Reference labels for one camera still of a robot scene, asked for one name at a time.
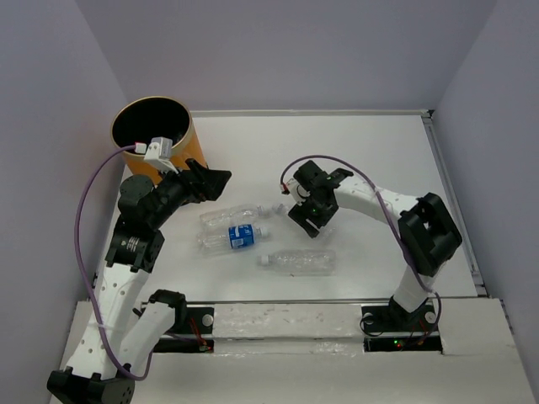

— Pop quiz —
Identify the white cardboard front panel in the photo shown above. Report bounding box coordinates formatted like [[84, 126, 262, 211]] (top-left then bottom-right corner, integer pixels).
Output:
[[61, 298, 534, 403]]

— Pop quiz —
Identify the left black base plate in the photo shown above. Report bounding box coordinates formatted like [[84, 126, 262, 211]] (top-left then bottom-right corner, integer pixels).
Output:
[[154, 305, 215, 354]]

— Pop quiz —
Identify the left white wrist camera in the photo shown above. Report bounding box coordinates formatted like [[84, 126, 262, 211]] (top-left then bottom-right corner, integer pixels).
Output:
[[134, 137, 179, 173]]

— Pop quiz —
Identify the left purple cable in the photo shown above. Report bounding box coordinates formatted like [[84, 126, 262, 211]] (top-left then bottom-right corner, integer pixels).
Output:
[[73, 145, 211, 382]]

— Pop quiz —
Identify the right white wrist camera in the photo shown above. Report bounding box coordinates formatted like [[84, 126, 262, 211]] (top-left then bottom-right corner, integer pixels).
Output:
[[280, 178, 309, 203]]

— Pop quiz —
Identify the blue label plastic bottle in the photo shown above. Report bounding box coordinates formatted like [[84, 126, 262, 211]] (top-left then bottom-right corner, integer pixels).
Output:
[[198, 224, 270, 256]]

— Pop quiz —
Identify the orange cylindrical bin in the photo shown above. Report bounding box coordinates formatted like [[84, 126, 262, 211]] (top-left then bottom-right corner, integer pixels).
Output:
[[111, 96, 207, 169]]

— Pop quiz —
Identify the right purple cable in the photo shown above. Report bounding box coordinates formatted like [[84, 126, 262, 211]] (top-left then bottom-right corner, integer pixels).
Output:
[[280, 154, 443, 346]]

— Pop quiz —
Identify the purple cable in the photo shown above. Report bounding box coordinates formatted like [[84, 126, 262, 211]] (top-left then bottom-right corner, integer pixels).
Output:
[[73, 145, 211, 382], [280, 154, 443, 346]]

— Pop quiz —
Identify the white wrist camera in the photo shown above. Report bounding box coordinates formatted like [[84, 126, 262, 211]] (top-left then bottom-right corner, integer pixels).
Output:
[[280, 178, 309, 203], [134, 137, 179, 173]]

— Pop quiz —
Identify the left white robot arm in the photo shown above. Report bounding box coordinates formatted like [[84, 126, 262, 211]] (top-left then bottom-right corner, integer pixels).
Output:
[[47, 159, 232, 403]]

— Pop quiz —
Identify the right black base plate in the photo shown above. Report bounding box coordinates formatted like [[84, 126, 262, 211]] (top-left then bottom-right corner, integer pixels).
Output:
[[359, 304, 443, 353]]

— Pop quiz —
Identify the clear bottle front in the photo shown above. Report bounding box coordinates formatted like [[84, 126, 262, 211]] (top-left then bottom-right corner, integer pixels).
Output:
[[257, 249, 337, 277]]

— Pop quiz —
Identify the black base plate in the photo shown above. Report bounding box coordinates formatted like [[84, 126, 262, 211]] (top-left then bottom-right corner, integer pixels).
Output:
[[154, 305, 215, 354], [359, 304, 443, 353]]

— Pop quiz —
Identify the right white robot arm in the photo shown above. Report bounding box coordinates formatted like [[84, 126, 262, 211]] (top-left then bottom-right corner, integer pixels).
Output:
[[279, 155, 462, 332]]

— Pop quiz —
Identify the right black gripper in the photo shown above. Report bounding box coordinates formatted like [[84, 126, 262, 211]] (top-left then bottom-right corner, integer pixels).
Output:
[[288, 191, 338, 239]]

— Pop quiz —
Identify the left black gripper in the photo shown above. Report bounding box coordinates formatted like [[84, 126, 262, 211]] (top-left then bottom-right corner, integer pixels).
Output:
[[148, 159, 232, 229]]

